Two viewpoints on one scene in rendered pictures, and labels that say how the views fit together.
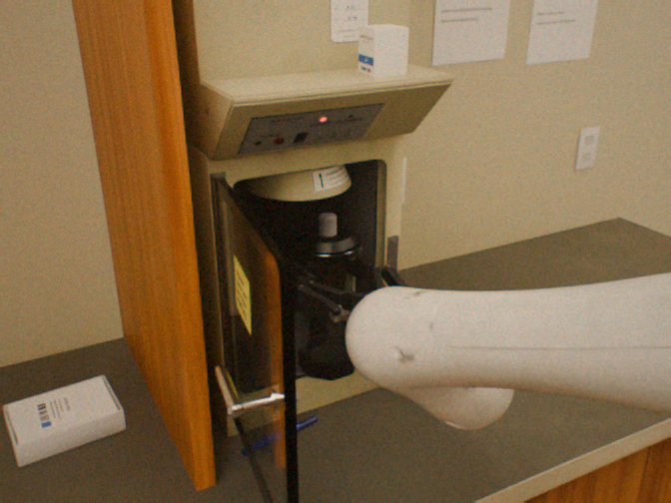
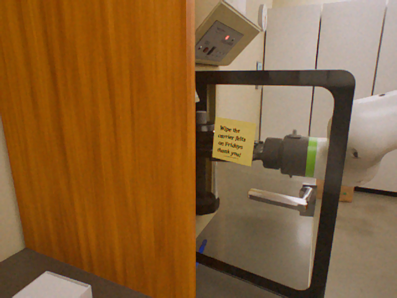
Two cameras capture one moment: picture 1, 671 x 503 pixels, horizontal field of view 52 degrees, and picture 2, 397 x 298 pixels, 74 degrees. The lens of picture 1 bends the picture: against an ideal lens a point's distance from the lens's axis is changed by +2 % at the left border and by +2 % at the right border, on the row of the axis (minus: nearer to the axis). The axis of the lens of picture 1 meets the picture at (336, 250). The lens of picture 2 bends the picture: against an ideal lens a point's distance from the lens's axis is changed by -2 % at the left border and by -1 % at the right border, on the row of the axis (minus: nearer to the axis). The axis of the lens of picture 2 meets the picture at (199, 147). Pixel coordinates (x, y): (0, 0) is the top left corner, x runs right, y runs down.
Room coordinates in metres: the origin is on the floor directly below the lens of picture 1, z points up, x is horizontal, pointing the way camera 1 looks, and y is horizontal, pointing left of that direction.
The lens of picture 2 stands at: (0.43, 0.44, 1.38)
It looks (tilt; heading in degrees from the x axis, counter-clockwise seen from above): 15 degrees down; 322
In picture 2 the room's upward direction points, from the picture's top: straight up
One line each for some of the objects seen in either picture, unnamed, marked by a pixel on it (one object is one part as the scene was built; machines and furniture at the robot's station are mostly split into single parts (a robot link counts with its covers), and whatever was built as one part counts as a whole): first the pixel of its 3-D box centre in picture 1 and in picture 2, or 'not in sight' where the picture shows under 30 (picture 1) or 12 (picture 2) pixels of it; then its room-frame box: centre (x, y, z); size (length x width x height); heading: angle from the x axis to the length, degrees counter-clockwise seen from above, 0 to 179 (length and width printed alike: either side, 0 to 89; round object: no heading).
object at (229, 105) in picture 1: (331, 116); (221, 40); (0.91, 0.01, 1.46); 0.32 x 0.11 x 0.10; 118
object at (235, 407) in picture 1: (243, 387); (281, 195); (0.66, 0.11, 1.20); 0.10 x 0.05 x 0.03; 21
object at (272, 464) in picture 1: (253, 357); (244, 185); (0.74, 0.11, 1.19); 0.30 x 0.01 x 0.40; 21
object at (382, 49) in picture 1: (382, 50); (232, 10); (0.95, -0.06, 1.54); 0.05 x 0.05 x 0.06; 23
